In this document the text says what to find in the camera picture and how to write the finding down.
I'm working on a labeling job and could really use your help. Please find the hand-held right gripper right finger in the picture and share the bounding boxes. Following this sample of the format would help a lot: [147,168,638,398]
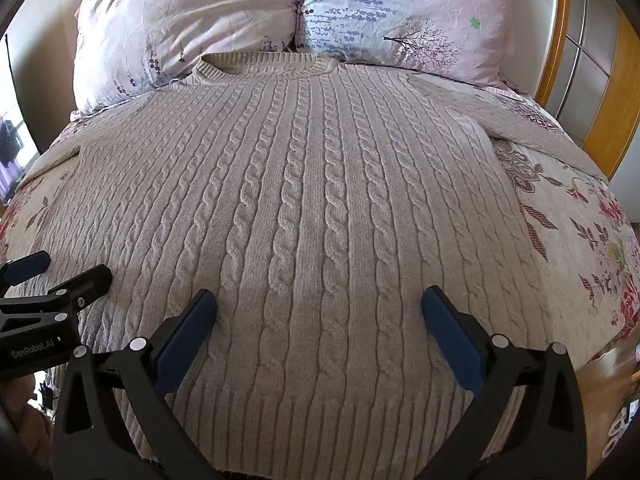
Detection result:
[421,285,588,480]

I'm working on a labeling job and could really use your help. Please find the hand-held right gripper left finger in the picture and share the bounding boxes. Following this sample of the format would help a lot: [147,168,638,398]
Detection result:
[50,289,226,480]

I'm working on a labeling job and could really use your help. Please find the person's left hand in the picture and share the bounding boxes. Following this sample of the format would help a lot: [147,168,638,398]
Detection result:
[0,375,53,467]

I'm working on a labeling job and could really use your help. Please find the pink floral pillow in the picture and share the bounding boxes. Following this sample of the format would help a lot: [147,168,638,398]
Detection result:
[72,0,301,116]
[295,0,528,93]

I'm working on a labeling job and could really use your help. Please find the beige cable-knit sweater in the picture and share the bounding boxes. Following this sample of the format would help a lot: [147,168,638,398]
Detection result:
[12,51,608,478]

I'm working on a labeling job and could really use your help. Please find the floral bed sheet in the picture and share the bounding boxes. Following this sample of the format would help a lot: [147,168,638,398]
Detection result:
[0,80,640,391]

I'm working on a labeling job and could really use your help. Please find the window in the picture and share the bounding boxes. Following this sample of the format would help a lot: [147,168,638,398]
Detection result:
[0,35,43,203]

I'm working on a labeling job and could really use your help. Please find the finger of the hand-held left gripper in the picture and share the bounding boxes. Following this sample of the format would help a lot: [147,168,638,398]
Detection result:
[0,264,113,333]
[0,251,52,295]

